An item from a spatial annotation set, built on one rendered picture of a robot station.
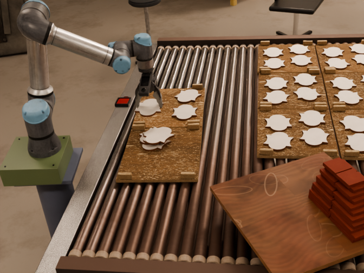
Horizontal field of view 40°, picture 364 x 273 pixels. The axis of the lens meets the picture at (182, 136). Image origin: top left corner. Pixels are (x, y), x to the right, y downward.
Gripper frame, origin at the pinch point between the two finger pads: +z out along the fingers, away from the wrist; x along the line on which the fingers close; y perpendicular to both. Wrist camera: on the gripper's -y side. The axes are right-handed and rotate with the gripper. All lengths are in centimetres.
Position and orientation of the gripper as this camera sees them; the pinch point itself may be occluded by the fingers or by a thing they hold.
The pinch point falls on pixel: (149, 107)
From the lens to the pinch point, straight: 237.9
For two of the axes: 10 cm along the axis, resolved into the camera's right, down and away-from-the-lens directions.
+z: 0.7, 8.5, 5.3
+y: 1.5, -5.3, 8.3
